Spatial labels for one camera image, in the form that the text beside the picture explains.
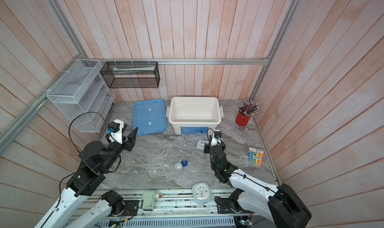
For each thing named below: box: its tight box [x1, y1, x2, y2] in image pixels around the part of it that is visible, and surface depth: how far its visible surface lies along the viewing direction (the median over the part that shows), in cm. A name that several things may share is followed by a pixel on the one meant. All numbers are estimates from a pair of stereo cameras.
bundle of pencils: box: [237, 97, 259, 116], surface depth 100 cm
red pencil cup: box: [235, 111, 252, 127], surface depth 103 cm
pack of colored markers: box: [249, 146, 264, 168], surface depth 92 cm
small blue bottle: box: [181, 160, 188, 167], surface depth 90 cm
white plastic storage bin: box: [165, 97, 224, 135], surface depth 103 cm
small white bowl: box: [174, 162, 183, 171], surface depth 87 cm
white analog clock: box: [192, 182, 212, 205], surface depth 78 cm
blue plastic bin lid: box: [132, 99, 167, 136], surface depth 117 cm
